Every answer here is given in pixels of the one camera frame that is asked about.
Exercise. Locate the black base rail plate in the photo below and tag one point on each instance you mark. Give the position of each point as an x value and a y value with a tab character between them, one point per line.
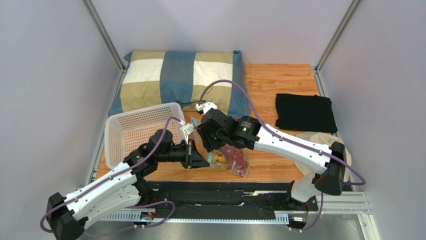
203	200

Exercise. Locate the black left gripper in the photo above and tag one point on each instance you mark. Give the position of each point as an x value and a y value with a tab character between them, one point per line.
198	160

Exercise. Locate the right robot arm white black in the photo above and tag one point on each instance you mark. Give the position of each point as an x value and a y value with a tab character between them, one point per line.
326	163

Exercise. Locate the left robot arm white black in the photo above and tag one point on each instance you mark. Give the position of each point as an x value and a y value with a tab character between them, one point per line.
68	216

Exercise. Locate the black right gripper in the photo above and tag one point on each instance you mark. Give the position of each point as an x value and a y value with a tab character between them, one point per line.
206	133

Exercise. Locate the plaid pillow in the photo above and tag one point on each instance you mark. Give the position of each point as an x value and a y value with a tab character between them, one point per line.
185	78

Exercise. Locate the aluminium frame rail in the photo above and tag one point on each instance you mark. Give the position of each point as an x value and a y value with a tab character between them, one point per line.
348	204

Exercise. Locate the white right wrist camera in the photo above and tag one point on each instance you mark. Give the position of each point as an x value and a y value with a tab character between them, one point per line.
203	108

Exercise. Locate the yellow toy fruit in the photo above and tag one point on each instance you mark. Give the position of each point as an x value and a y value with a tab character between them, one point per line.
218	157

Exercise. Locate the white plastic basket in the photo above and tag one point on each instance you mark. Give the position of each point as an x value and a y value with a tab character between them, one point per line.
125	132

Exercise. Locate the red toy lobster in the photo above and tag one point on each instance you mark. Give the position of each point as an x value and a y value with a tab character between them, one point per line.
237	158

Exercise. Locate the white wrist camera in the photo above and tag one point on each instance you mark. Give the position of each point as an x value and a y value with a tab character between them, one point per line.
203	108
188	129

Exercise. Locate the beige hat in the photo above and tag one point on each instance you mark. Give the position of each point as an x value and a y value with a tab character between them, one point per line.
318	138

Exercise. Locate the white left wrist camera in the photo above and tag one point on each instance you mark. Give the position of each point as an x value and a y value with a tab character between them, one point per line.
188	129

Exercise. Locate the clear zip top bag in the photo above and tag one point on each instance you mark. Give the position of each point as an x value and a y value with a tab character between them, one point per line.
207	156

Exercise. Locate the black folded cloth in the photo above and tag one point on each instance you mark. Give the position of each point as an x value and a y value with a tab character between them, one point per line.
307	113

